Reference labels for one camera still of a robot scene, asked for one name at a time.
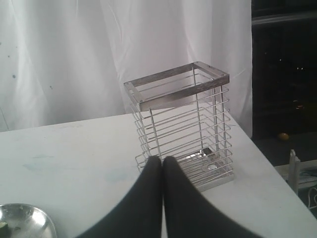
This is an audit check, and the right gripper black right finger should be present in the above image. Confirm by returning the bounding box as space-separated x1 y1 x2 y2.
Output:
162 156 278 238

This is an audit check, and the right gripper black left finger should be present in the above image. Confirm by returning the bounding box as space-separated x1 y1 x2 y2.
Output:
78 156 163 238

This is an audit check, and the round steel plate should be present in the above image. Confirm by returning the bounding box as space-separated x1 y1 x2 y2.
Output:
0 203 57 238

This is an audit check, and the yellow round object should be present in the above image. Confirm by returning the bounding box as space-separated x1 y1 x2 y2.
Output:
277 132 289 141

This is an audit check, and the white backdrop curtain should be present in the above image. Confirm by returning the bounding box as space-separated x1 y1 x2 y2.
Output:
0 0 252 135

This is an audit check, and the metal wire rack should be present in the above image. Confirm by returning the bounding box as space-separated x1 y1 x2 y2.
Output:
124 61 234 191

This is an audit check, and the white frame beside table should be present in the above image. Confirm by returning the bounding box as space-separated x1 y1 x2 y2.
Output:
275 149 317 194

